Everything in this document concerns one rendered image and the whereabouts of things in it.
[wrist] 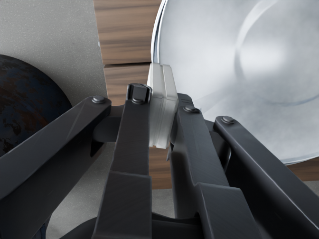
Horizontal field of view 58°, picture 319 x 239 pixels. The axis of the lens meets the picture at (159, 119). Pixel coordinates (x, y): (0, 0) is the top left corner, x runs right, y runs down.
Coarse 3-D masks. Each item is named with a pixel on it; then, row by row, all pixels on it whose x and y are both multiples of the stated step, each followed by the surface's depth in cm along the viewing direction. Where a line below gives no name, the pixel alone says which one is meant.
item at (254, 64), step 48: (192, 0) 28; (240, 0) 28; (288, 0) 27; (192, 48) 30; (240, 48) 29; (288, 48) 29; (192, 96) 32; (240, 96) 33; (288, 96) 32; (288, 144) 36
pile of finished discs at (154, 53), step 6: (162, 0) 29; (162, 6) 28; (156, 18) 29; (156, 24) 29; (156, 30) 29; (156, 36) 30; (156, 42) 30; (156, 48) 31; (156, 54) 31; (156, 60) 31; (198, 108) 34; (294, 162) 38
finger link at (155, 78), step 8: (152, 64) 20; (152, 72) 18; (160, 72) 19; (152, 80) 17; (160, 80) 17; (152, 88) 15; (160, 88) 16; (152, 96) 15; (160, 96) 15; (152, 104) 15; (160, 104) 15; (152, 112) 15; (160, 112) 15; (152, 120) 15; (152, 128) 15; (152, 136) 15; (152, 144) 16
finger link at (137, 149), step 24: (144, 96) 14; (144, 120) 12; (120, 144) 10; (144, 144) 10; (120, 168) 9; (144, 168) 9; (120, 192) 7; (144, 192) 7; (120, 216) 6; (144, 216) 6
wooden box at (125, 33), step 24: (96, 0) 29; (120, 0) 29; (144, 0) 29; (96, 24) 30; (120, 24) 30; (144, 24) 30; (120, 48) 32; (144, 48) 32; (120, 72) 33; (144, 72) 33; (120, 96) 34; (168, 168) 40; (312, 168) 40
